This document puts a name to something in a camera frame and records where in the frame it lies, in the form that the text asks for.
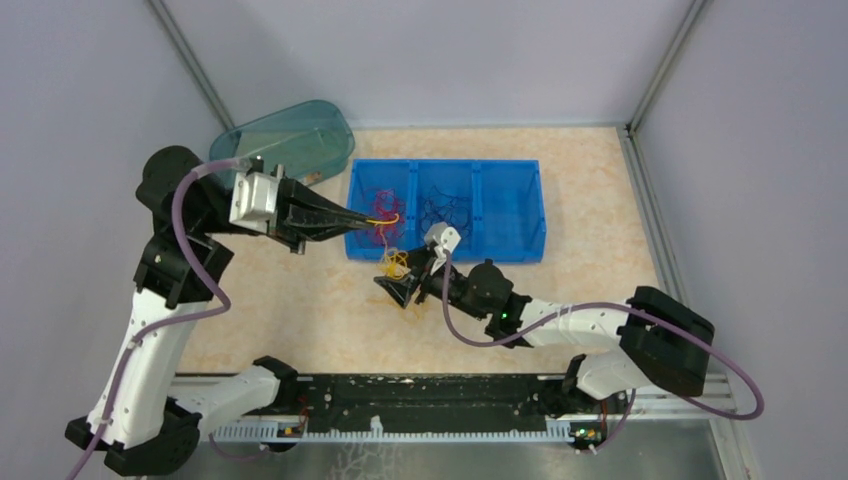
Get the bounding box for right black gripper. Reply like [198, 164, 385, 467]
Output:
[375, 244, 488, 321]

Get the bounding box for colourful wire bundle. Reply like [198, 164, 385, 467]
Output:
[377, 248, 415, 283]

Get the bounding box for yellow wire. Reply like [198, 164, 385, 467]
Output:
[367, 211, 402, 263]

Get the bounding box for red wire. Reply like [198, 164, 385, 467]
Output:
[360, 188, 409, 246]

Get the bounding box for purple wire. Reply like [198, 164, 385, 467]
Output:
[420, 186, 475, 240]

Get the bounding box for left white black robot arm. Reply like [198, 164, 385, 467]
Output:
[65, 146, 378, 478]

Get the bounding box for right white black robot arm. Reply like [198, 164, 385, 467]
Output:
[374, 247, 715, 412]

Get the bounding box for teal transparent plastic tub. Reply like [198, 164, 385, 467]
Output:
[207, 99, 355, 186]

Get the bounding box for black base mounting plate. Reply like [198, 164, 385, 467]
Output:
[278, 372, 631, 435]

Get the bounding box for blue three-compartment plastic bin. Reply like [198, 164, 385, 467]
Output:
[345, 159, 547, 264]

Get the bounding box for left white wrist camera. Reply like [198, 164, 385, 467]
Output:
[229, 156, 281, 234]

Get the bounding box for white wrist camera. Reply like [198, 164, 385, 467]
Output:
[424, 222, 462, 274]
[229, 156, 281, 234]

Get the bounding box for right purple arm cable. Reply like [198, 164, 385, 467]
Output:
[440, 251, 766, 456]

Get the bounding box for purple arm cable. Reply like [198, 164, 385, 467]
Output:
[66, 157, 256, 480]
[440, 251, 766, 456]

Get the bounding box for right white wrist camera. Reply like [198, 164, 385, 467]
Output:
[424, 222, 462, 274]

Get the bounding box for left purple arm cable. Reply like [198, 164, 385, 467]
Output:
[66, 157, 256, 480]

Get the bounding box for white slotted cable duct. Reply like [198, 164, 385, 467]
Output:
[211, 415, 575, 444]

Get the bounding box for aluminium frame rail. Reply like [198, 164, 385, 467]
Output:
[166, 374, 737, 418]

